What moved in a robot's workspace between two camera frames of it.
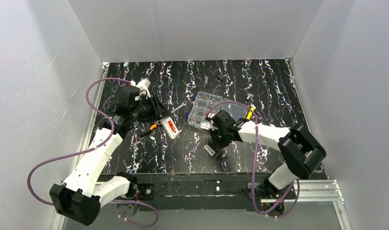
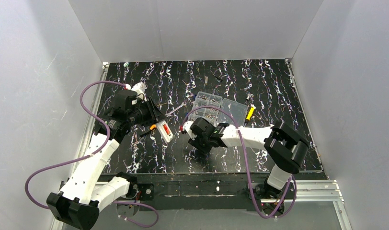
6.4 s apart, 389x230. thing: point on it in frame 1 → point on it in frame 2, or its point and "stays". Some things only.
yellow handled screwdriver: (250, 113) stays
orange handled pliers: (152, 127) stays
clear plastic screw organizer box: (204, 105) stays
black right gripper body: (218, 139) → (198, 143)
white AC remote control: (170, 127) → (165, 131)
